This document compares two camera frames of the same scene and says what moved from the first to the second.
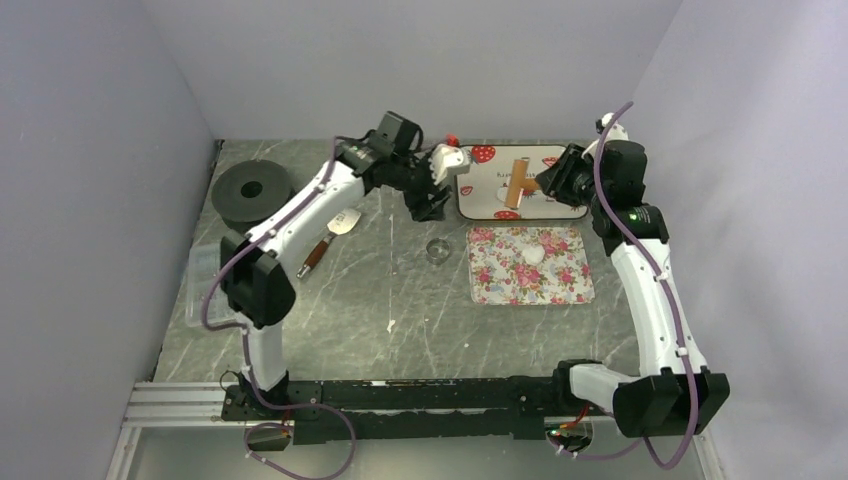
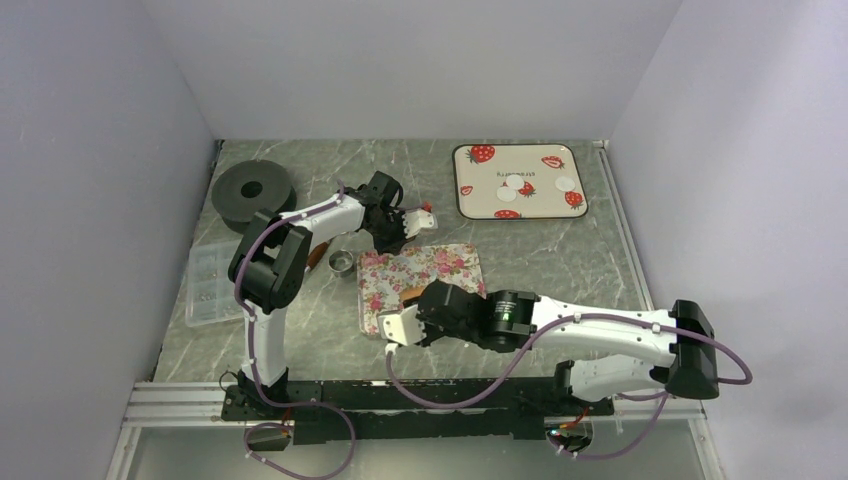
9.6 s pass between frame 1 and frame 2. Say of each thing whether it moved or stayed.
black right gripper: moved
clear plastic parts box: stayed
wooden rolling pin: moved
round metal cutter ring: moved
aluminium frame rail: stayed
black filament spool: stayed
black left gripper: moved
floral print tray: moved
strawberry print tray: stayed
